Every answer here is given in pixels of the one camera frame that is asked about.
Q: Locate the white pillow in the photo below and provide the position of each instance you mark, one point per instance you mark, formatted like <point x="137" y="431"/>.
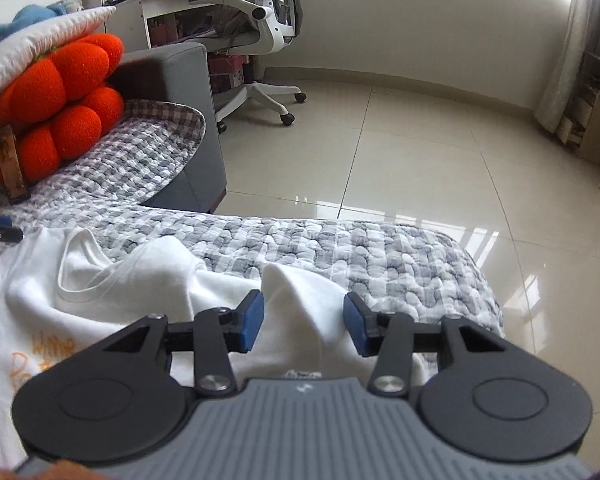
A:
<point x="40" y="45"/>

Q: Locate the white T-shirt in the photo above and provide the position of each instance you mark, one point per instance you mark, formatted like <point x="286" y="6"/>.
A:
<point x="130" y="285"/>

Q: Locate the grey checked quilted blanket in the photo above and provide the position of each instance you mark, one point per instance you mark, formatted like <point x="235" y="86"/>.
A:
<point x="305" y="250"/>

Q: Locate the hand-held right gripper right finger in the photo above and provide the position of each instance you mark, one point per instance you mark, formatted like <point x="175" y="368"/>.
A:
<point x="356" y="322"/>

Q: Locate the white desk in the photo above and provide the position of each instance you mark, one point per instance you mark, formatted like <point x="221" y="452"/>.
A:
<point x="170" y="5"/>

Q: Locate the white office chair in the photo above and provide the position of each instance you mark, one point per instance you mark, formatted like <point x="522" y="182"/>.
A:
<point x="260" y="25"/>

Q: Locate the grey sofa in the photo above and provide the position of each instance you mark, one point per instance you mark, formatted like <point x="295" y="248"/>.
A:
<point x="180" y="75"/>

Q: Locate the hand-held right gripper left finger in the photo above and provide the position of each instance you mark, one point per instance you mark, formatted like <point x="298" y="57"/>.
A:
<point x="250" y="320"/>

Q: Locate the wooden shelf unit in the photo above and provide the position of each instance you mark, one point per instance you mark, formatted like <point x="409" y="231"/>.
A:
<point x="597" y="110"/>

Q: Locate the smartphone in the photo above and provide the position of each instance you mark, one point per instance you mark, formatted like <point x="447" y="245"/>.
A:
<point x="11" y="165"/>

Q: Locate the red patterned storage box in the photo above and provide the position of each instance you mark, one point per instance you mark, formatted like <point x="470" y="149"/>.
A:
<point x="227" y="72"/>

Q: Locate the grey patterned curtain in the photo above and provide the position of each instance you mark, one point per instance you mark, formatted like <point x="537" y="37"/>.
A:
<point x="567" y="45"/>

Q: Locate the blue plush toy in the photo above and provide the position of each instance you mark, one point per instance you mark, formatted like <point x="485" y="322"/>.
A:
<point x="30" y="17"/>

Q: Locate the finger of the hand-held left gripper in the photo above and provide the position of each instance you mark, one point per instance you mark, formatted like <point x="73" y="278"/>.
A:
<point x="0" y="235"/>

